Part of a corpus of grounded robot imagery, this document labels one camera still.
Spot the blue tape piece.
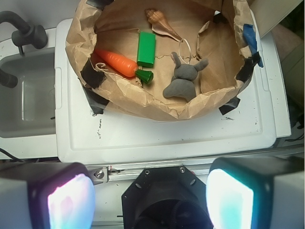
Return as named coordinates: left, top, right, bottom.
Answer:
left=243, top=24, right=264, bottom=68

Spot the white sink basin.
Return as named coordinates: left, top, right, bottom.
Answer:
left=0, top=48, right=55, bottom=138

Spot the aluminum rail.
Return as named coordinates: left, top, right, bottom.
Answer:
left=86, top=147, right=305, bottom=184

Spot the brown paper bag bowl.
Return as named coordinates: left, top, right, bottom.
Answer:
left=66, top=0, right=259, bottom=121

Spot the orange toy carrot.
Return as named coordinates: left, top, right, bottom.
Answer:
left=94, top=49, right=154, bottom=84

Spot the white rubber band loop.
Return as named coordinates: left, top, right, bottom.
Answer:
left=178, top=39, right=192, bottom=64

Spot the green rectangular block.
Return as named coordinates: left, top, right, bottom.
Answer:
left=136, top=31, right=156, bottom=68

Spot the black faucet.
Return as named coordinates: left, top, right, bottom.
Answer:
left=0, top=10, right=48, bottom=89

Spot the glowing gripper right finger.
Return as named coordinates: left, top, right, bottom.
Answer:
left=206, top=156, right=305, bottom=229

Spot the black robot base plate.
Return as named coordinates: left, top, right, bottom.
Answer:
left=122, top=167, right=214, bottom=229

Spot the tan spiral seashell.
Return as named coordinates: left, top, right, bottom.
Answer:
left=144, top=9, right=182, bottom=42

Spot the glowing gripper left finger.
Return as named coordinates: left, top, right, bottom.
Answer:
left=0, top=162, right=95, bottom=229

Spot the metal corner bracket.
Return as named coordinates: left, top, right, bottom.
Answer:
left=88, top=167, right=110, bottom=185

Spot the gray plush animal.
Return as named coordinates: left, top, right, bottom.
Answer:
left=163, top=52, right=209, bottom=102

